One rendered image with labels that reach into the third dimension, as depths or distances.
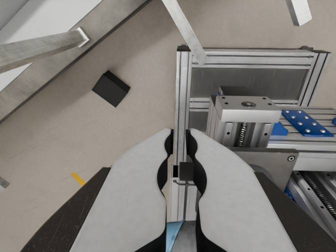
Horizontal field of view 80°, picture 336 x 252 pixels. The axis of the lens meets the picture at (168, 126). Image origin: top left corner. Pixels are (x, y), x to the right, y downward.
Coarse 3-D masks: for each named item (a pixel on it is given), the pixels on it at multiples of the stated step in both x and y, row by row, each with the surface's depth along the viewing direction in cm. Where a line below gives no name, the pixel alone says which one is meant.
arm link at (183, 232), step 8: (168, 224) 40; (176, 224) 39; (184, 224) 39; (192, 224) 39; (168, 232) 37; (176, 232) 37; (184, 232) 37; (192, 232) 37; (168, 240) 36; (176, 240) 36; (184, 240) 36; (192, 240) 36; (168, 248) 35; (176, 248) 35; (184, 248) 35; (192, 248) 35
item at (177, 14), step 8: (168, 0) 51; (168, 8) 52; (176, 8) 52; (176, 16) 52; (184, 16) 52; (176, 24) 53; (184, 24) 53; (184, 32) 54; (192, 32) 54; (192, 40) 55; (192, 48) 56; (200, 48) 56; (200, 56) 57; (200, 64) 58
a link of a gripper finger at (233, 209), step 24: (192, 144) 11; (216, 144) 10; (216, 168) 9; (240, 168) 9; (216, 192) 8; (240, 192) 8; (264, 192) 8; (216, 216) 7; (240, 216) 7; (264, 216) 7; (216, 240) 6; (240, 240) 6; (264, 240) 6; (288, 240) 6
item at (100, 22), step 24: (120, 0) 62; (144, 0) 62; (96, 24) 65; (120, 24) 69; (72, 48) 69; (24, 72) 74; (48, 72) 74; (0, 96) 80; (24, 96) 79; (0, 120) 85
